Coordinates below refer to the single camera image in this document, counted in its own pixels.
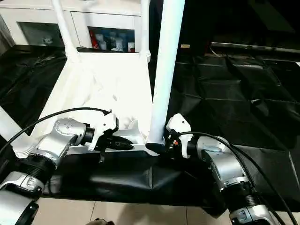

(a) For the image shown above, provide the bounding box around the white plastic table leg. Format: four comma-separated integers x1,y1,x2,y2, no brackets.
52,0,82,64
0,106,36,160
145,0,186,157
139,0,152,63

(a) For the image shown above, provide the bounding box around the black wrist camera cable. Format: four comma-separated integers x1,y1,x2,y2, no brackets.
170,129,297,225
0,106,113,153

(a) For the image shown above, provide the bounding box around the white plastic table top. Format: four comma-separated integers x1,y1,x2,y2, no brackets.
13,52,167,160

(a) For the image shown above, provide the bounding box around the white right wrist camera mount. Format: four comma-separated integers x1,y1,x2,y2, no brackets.
165,113,192,159

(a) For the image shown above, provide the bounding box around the black left wrist camera cable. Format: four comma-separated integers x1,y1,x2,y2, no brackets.
0,106,113,153

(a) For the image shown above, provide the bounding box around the white glass-door cabinet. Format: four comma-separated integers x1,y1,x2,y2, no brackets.
0,0,150,54

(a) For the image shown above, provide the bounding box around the red packet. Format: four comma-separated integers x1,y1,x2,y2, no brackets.
90,32,98,49

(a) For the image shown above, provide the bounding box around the dark metal pole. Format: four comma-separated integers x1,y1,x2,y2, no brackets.
210,42,300,55

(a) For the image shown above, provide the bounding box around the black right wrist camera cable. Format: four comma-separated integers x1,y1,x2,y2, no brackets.
170,129,297,225

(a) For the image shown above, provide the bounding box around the black backdrop cloth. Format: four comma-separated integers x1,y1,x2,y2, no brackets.
149,0,300,57

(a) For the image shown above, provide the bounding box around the black glossy mat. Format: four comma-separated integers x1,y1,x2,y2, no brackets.
0,44,300,218

